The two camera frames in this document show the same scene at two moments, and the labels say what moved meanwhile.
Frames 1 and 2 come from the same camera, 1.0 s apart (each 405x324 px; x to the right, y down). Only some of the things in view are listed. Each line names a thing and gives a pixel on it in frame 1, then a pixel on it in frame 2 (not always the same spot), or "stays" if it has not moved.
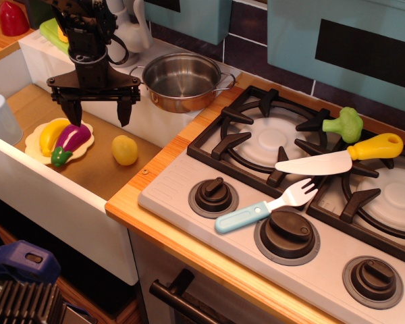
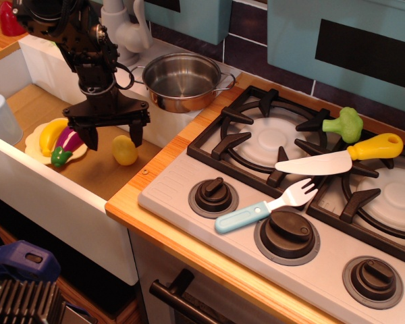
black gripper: [93, 79] -> [104, 106]
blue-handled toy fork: [294, 194] stays
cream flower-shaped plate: [33, 141] stays
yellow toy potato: [125, 150] stays
